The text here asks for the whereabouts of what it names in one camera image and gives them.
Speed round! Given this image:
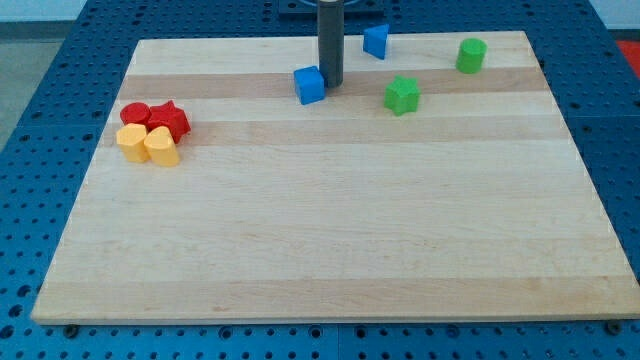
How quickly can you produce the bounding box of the blue cube block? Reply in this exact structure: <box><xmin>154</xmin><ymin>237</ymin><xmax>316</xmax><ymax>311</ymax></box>
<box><xmin>293</xmin><ymin>66</ymin><xmax>325</xmax><ymax>105</ymax></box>

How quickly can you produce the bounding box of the blue triangle block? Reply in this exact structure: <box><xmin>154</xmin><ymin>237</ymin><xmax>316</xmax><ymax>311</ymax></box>
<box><xmin>363</xmin><ymin>24</ymin><xmax>390</xmax><ymax>60</ymax></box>

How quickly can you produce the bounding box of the wooden board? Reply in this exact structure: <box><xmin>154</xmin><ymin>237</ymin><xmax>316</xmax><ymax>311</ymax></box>
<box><xmin>31</xmin><ymin>31</ymin><xmax>639</xmax><ymax>325</ymax></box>

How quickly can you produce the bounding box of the green star block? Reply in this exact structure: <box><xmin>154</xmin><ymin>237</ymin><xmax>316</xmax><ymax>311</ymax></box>
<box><xmin>384</xmin><ymin>75</ymin><xmax>421</xmax><ymax>116</ymax></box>

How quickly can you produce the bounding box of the red star block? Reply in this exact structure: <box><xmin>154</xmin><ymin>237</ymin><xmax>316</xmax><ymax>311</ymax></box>
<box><xmin>147</xmin><ymin>100</ymin><xmax>191</xmax><ymax>144</ymax></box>

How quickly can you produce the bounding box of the yellow heart block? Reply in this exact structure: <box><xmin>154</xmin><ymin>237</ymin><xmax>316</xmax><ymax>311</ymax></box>
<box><xmin>143</xmin><ymin>126</ymin><xmax>180</xmax><ymax>167</ymax></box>

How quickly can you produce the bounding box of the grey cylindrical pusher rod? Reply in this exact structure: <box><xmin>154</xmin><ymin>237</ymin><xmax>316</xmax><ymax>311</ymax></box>
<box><xmin>317</xmin><ymin>0</ymin><xmax>344</xmax><ymax>88</ymax></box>

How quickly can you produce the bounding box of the yellow hexagon block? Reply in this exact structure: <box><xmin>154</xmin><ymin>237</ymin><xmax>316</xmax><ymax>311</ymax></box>
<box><xmin>116</xmin><ymin>123</ymin><xmax>150</xmax><ymax>163</ymax></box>

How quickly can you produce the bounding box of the green cylinder block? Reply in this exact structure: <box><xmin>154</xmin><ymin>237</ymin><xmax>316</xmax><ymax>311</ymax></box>
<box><xmin>456</xmin><ymin>38</ymin><xmax>488</xmax><ymax>74</ymax></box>

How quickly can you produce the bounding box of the red cylinder block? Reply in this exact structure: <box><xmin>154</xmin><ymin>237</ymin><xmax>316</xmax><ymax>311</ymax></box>
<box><xmin>120</xmin><ymin>102</ymin><xmax>151</xmax><ymax>125</ymax></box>

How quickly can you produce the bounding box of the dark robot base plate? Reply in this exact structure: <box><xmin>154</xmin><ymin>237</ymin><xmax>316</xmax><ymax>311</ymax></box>
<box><xmin>276</xmin><ymin>0</ymin><xmax>385</xmax><ymax>18</ymax></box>

